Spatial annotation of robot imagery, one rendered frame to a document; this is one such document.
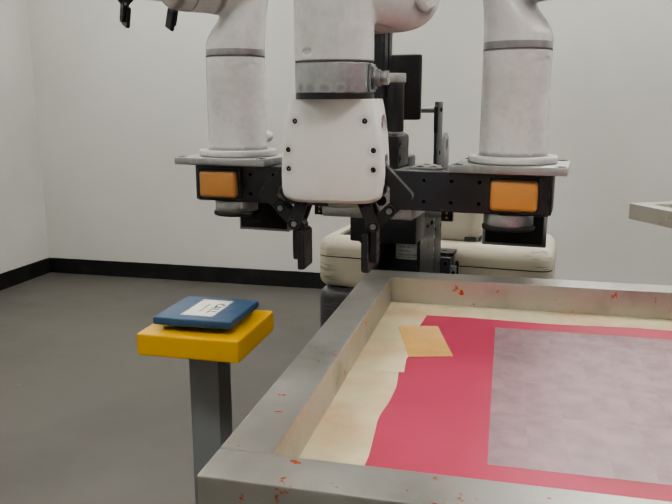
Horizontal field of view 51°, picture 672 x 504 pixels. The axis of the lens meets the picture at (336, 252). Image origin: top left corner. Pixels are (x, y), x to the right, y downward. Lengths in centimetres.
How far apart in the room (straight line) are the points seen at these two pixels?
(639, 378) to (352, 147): 36
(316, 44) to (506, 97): 42
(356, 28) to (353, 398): 33
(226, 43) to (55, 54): 432
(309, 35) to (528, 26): 43
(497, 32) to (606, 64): 350
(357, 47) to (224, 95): 51
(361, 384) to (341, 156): 22
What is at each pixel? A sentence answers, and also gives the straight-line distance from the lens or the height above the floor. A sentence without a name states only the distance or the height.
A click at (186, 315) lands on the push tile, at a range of 87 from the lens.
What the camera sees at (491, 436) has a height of 96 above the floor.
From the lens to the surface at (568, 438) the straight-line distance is 62.
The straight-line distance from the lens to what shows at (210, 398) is 91.
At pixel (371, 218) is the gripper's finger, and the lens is 68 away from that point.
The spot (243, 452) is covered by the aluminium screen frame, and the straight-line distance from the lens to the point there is 50.
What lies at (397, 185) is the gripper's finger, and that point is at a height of 114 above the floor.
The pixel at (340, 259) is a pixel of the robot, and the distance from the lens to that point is 167.
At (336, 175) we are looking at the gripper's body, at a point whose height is 115.
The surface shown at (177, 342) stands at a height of 95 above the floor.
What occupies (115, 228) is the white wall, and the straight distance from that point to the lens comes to 529.
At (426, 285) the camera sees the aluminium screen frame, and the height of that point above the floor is 98.
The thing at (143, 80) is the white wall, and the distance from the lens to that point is 508.
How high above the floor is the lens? 122
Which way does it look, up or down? 12 degrees down
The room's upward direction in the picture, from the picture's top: straight up
